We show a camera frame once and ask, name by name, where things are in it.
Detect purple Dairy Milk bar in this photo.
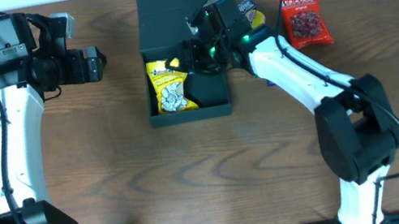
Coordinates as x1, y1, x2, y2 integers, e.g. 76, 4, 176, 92
267, 80, 275, 87

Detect black cardboard box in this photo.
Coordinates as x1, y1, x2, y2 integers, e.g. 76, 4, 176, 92
136, 0, 233, 128

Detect yellow Mentos candy roll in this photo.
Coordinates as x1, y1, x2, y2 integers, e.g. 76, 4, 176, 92
245, 9, 266, 29

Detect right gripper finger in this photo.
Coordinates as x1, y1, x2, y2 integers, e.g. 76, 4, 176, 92
164, 53, 187, 73
183, 73, 202, 104

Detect blue Eclipse mint pack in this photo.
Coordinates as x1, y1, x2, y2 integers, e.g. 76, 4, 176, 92
238, 0, 257, 15

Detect yellow Hacks candy bag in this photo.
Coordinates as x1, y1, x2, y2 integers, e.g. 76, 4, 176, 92
146, 60, 199, 114

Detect red dried fruit bag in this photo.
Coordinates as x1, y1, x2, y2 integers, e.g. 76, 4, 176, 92
281, 0, 333, 50

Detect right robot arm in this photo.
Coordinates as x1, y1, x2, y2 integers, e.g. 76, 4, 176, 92
165, 25, 399, 224

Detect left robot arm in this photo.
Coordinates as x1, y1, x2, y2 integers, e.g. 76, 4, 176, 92
0, 12, 106, 224

